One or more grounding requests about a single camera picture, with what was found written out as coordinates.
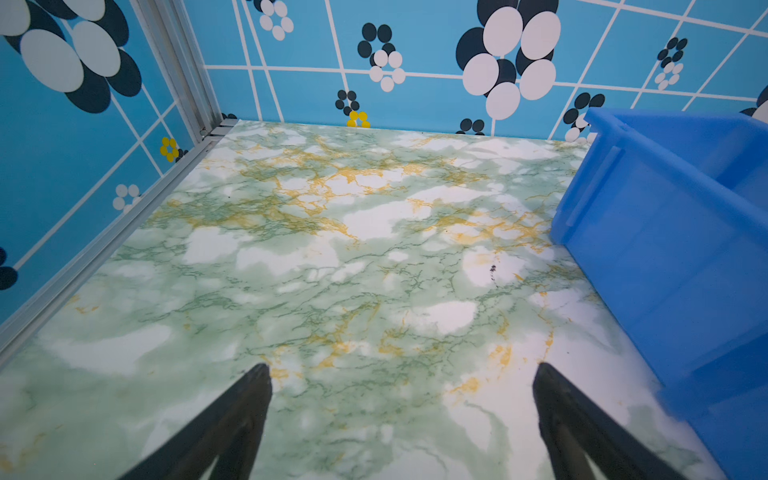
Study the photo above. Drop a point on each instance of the blue plastic bin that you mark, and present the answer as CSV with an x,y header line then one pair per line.
x,y
667,218

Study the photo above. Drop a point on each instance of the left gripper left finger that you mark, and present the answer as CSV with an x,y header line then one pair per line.
x,y
223,439

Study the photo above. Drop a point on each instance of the left aluminium corner post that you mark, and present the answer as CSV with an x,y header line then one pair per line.
x,y
169,33

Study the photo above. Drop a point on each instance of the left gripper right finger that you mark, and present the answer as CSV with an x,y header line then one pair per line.
x,y
580,436

